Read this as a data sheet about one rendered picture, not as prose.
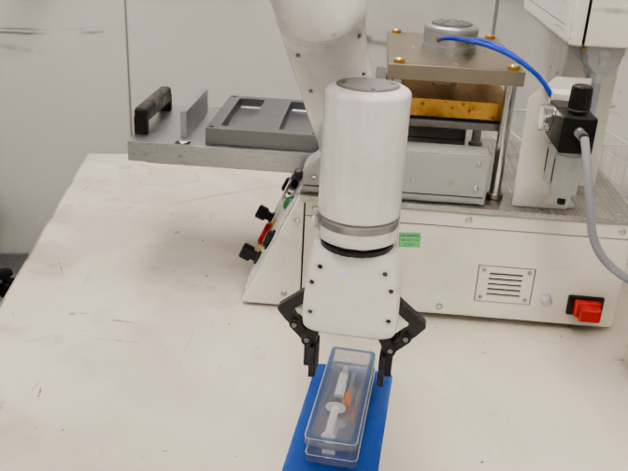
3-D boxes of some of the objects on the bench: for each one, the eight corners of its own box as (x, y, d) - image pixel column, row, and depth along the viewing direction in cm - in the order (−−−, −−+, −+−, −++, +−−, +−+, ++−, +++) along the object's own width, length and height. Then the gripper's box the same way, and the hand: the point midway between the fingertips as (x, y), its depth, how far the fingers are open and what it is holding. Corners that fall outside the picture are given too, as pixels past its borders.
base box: (561, 239, 142) (578, 149, 135) (617, 348, 108) (644, 235, 101) (272, 217, 145) (274, 128, 138) (237, 316, 111) (238, 205, 104)
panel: (270, 219, 143) (317, 134, 136) (243, 295, 116) (300, 193, 109) (261, 214, 143) (306, 128, 136) (231, 289, 116) (288, 187, 108)
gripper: (443, 225, 82) (425, 367, 89) (282, 208, 85) (278, 347, 92) (441, 255, 75) (422, 406, 82) (266, 235, 78) (264, 383, 85)
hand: (348, 364), depth 87 cm, fingers open, 7 cm apart
